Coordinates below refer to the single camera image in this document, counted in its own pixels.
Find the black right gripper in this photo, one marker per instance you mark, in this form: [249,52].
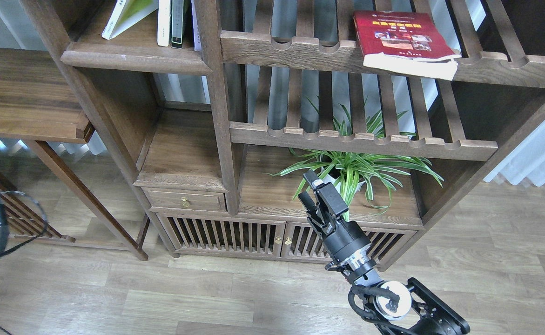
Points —
[346,242]

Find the yellow green book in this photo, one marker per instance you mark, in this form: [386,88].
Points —
[127,13]

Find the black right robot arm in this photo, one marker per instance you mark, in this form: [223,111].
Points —
[394,308]

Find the spider plant in white pot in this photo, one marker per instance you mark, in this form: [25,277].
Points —
[350,169]

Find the dark wooden bookshelf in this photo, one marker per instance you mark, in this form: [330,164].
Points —
[198,134]

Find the red book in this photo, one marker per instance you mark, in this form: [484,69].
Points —
[404,43]

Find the white upright book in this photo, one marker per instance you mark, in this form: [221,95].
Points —
[164,23]

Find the slatted wooden rack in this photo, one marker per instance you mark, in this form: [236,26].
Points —
[24,221]

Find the wooden side table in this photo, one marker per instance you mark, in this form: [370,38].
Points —
[37,106]

